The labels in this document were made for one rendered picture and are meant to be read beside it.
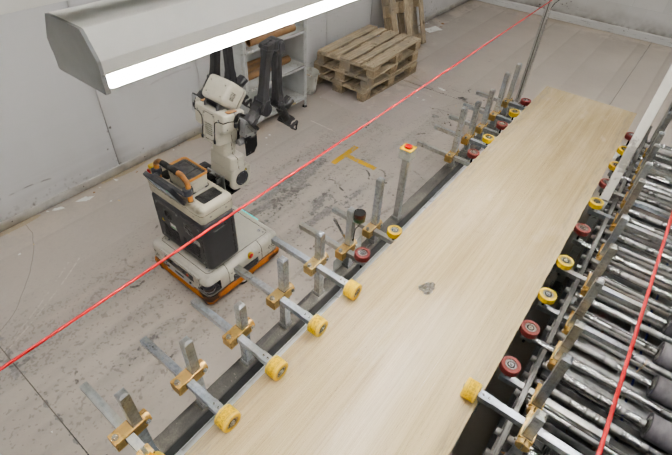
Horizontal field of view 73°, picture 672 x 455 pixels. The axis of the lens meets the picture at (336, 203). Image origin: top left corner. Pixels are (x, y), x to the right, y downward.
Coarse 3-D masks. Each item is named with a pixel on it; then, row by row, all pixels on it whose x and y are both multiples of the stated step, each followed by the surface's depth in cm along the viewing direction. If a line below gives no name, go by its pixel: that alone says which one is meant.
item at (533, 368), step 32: (576, 288) 228; (640, 288) 261; (608, 320) 243; (544, 352) 199; (576, 352) 227; (608, 352) 228; (640, 352) 219; (640, 384) 215; (640, 416) 192; (576, 448) 181
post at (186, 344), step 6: (186, 336) 162; (180, 342) 160; (186, 342) 160; (192, 342) 162; (186, 348) 160; (192, 348) 163; (186, 354) 162; (192, 354) 165; (186, 360) 166; (192, 360) 166; (186, 366) 171; (192, 366) 168; (198, 366) 171; (192, 372) 170; (204, 384) 181; (198, 402) 188
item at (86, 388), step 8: (88, 384) 167; (88, 392) 165; (96, 392) 165; (96, 400) 163; (104, 400) 163; (104, 408) 161; (104, 416) 161; (112, 416) 159; (112, 424) 157; (120, 424) 157; (128, 440) 153; (136, 440) 153; (136, 448) 151
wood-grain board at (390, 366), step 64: (512, 128) 335; (576, 128) 339; (448, 192) 273; (512, 192) 276; (576, 192) 279; (384, 256) 231; (448, 256) 233; (512, 256) 235; (384, 320) 201; (448, 320) 203; (512, 320) 204; (256, 384) 176; (320, 384) 177; (384, 384) 178; (448, 384) 179; (192, 448) 157; (256, 448) 158; (320, 448) 159; (384, 448) 160; (448, 448) 161
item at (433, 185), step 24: (456, 168) 331; (432, 192) 308; (408, 216) 289; (336, 288) 243; (312, 312) 231; (264, 336) 215; (288, 336) 220; (240, 360) 205; (216, 384) 196; (240, 384) 201; (192, 408) 188; (168, 432) 180; (192, 432) 185
